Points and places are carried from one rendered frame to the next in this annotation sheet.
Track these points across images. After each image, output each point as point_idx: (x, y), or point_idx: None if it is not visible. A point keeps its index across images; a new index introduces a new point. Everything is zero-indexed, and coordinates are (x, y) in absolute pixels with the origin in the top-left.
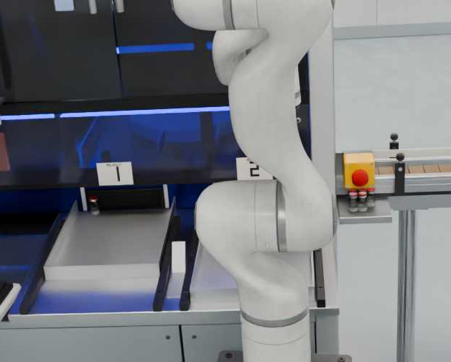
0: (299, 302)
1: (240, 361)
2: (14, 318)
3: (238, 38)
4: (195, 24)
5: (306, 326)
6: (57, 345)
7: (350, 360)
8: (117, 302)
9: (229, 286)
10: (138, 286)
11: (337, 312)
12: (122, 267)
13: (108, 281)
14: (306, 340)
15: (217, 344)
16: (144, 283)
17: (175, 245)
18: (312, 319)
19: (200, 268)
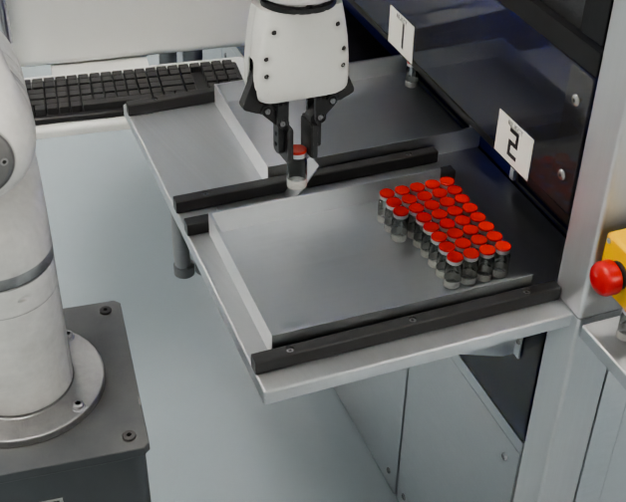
0: None
1: (95, 327)
2: (125, 112)
3: None
4: None
5: None
6: None
7: (131, 447)
8: (184, 171)
9: (271, 256)
10: (234, 176)
11: (262, 397)
12: (249, 142)
13: (233, 149)
14: None
15: (436, 371)
16: (244, 179)
17: (309, 162)
18: (518, 449)
19: (307, 215)
